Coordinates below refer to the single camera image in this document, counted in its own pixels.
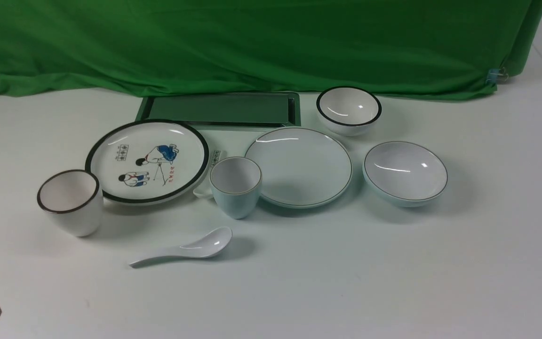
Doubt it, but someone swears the pale blue cup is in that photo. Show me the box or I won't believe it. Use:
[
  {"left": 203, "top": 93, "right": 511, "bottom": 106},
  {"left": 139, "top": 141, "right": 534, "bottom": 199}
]
[{"left": 210, "top": 156, "right": 262, "bottom": 219}]

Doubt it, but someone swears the illustrated black-rimmed white plate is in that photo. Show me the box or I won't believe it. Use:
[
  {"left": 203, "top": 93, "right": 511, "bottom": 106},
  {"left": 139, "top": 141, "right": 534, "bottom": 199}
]
[{"left": 84, "top": 119, "right": 211, "bottom": 206}]

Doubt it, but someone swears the blue binder clip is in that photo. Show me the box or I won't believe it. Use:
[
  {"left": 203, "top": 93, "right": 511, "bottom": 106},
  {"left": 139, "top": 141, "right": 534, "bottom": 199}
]
[{"left": 485, "top": 67, "right": 509, "bottom": 85}]

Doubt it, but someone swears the green backdrop cloth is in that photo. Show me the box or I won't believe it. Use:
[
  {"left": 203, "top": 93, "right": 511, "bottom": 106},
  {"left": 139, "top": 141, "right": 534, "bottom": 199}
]
[{"left": 0, "top": 0, "right": 542, "bottom": 101}]

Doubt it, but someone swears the pale blue wide bowl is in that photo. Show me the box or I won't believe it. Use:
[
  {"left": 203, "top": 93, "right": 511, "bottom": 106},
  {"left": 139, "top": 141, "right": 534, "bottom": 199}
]
[{"left": 363, "top": 141, "right": 449, "bottom": 208}]

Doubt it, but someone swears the printed white ceramic spoon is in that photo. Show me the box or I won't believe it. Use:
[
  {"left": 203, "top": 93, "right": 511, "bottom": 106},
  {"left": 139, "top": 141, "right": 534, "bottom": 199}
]
[{"left": 193, "top": 150, "right": 227, "bottom": 200}]

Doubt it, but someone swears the dark green rectangular tray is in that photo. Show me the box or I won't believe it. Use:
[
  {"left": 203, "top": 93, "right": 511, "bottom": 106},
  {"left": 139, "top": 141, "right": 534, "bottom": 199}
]
[{"left": 135, "top": 92, "right": 301, "bottom": 129}]

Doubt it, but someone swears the pale blue flat plate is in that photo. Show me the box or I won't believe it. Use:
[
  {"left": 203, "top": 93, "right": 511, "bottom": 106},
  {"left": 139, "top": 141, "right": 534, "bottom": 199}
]
[{"left": 244, "top": 127, "right": 353, "bottom": 210}]

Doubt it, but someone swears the black-rimmed white small bowl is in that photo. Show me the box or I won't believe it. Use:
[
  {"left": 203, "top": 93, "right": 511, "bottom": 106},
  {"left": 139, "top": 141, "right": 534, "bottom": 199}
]
[{"left": 316, "top": 86, "right": 383, "bottom": 137}]

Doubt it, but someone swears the plain white ceramic spoon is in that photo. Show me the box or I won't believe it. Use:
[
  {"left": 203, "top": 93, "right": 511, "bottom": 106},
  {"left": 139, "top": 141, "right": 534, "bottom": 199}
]
[{"left": 128, "top": 227, "right": 233, "bottom": 268}]

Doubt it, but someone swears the black-rimmed white cup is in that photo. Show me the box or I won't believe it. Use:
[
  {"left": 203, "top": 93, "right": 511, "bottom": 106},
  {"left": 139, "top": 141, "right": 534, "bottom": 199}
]
[{"left": 36, "top": 169, "right": 104, "bottom": 237}]

